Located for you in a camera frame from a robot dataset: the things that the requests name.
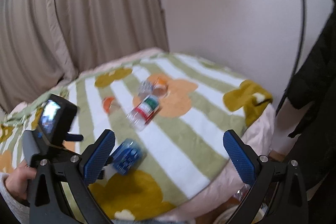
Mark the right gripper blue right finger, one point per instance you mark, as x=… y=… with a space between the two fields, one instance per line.
x=252 y=171

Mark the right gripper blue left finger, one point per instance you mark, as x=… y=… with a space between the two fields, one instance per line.
x=86 y=171

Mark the white fleece sleeve forearm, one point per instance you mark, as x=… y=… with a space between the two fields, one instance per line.
x=12 y=211

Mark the red green label clear cup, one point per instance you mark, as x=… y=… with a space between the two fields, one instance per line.
x=143 y=112

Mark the blue white label clear cup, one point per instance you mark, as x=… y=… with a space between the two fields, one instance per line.
x=145 y=89

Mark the person's left hand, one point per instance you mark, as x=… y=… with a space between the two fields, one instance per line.
x=17 y=182

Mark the black jacket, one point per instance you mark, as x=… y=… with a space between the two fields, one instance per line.
x=314 y=86

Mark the black clothes rack pole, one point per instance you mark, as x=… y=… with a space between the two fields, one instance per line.
x=298 y=54

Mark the green striped flower blanket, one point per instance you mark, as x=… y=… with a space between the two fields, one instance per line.
x=186 y=171

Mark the beige curtain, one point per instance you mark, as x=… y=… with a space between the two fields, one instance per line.
x=45 y=43

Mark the black action camera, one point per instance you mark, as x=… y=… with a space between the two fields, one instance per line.
x=56 y=119

